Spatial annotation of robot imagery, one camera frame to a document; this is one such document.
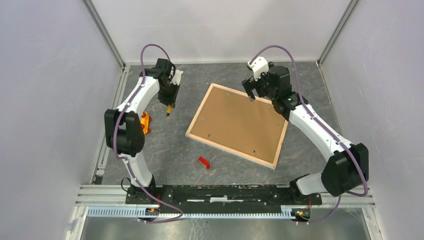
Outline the slotted cable duct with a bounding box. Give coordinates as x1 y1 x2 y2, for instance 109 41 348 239
87 206 295 220

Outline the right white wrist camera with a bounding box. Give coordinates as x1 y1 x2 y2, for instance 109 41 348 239
247 56 269 81

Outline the red toy brick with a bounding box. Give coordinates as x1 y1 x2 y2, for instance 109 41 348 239
198 156 211 170

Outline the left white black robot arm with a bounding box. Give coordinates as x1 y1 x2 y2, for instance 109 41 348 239
104 58 182 204

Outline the aluminium rail frame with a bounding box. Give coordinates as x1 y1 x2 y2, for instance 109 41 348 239
65 185 385 240

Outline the white wooden picture frame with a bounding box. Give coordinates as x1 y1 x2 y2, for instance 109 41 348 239
185 83 289 169

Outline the orange handle screwdriver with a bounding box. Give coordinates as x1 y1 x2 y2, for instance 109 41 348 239
166 104 173 117

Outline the orange blue toy block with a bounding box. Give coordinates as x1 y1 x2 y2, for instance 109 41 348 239
140 112 152 135

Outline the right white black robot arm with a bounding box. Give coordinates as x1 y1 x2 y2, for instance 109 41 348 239
242 63 369 204

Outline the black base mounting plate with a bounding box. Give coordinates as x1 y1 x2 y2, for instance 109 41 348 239
124 184 323 215

